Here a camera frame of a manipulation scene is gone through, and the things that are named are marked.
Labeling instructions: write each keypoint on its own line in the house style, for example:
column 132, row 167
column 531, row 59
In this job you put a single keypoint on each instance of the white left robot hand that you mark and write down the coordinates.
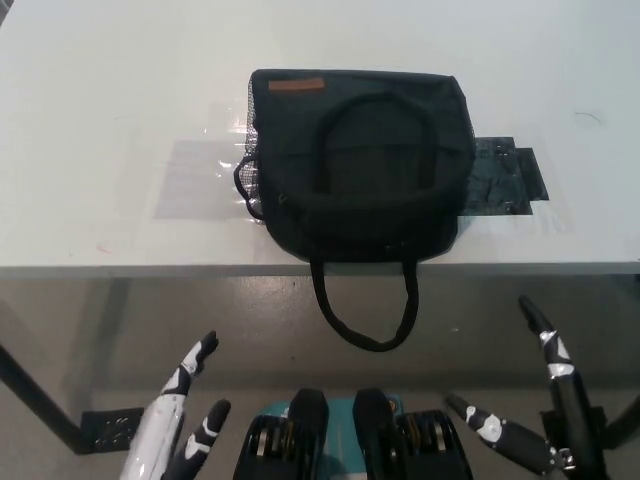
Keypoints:
column 162, row 415

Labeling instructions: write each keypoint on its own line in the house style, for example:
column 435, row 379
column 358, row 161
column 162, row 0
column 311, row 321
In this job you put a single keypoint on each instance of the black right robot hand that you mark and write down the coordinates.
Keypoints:
column 570, row 400

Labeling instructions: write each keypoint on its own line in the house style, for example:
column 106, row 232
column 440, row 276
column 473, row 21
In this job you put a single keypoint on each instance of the black soft travel bag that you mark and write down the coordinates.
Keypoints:
column 365, row 200

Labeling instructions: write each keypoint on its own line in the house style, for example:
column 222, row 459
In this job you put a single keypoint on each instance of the black teal robot torso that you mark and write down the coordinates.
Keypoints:
column 350, row 440

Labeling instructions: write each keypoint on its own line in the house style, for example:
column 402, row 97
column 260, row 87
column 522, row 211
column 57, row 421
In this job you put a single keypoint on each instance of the black table leg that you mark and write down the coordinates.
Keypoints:
column 625, row 405
column 35, row 370

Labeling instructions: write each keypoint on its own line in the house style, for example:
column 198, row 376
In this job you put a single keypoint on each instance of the black tape patch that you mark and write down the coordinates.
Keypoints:
column 500, row 175

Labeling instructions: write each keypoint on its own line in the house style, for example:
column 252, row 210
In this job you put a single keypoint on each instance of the clear plastic tape patch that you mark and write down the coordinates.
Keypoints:
column 200, row 170

